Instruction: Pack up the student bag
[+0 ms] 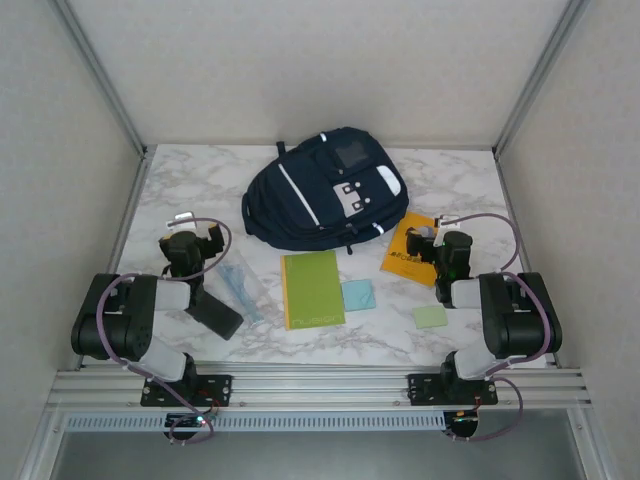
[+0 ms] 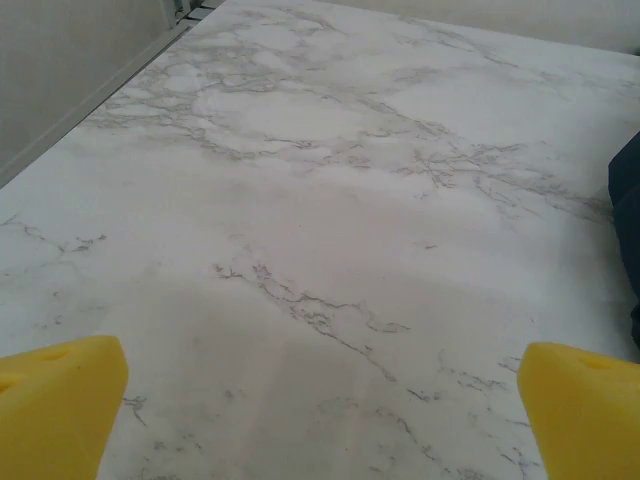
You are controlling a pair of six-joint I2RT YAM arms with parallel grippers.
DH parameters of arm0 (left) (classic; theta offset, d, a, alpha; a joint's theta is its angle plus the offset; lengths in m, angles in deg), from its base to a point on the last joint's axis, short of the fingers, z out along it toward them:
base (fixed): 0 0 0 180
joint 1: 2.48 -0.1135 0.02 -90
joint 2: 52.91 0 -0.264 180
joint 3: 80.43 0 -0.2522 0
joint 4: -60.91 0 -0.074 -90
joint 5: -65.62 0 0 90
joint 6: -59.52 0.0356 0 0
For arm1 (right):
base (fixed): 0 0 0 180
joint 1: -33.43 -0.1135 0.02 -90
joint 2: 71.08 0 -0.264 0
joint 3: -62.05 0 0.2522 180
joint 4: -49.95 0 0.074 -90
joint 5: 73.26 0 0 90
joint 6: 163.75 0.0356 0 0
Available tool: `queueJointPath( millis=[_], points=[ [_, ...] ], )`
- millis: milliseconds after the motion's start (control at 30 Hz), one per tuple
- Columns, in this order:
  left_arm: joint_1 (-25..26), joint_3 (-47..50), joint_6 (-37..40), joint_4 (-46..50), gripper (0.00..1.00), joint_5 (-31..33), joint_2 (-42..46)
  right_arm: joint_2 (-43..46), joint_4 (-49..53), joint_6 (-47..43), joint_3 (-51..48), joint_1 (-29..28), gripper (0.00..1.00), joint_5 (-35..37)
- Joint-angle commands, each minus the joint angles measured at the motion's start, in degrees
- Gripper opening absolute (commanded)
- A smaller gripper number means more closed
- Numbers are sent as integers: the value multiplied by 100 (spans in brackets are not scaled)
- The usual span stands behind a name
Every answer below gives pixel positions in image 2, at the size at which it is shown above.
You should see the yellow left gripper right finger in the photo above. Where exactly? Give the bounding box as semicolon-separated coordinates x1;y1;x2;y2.
517;342;640;480

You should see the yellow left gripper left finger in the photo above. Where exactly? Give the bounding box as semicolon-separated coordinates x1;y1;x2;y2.
0;334;130;480

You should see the aluminium frame post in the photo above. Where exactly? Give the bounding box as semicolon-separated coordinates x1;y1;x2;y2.
169;0;221;25

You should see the navy blue student backpack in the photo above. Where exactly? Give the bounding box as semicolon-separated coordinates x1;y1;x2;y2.
607;132;640;351

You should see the aluminium table side rail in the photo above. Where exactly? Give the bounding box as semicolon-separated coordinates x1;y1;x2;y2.
0;22;194;191

